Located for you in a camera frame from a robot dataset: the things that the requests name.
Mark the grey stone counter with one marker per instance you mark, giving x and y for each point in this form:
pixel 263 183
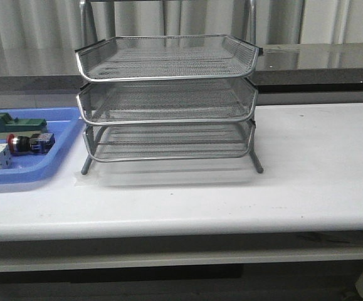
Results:
pixel 281 68

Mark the blue plastic tray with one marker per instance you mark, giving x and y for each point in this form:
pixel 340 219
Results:
pixel 65 123

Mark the silver mesh tray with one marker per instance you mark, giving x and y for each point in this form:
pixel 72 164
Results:
pixel 163 102
pixel 146 58
pixel 168 142

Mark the red emergency stop button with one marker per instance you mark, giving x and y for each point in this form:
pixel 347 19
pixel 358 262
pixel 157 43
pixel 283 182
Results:
pixel 40 143

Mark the green electrical component block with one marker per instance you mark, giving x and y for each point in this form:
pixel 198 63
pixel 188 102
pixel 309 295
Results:
pixel 24 127

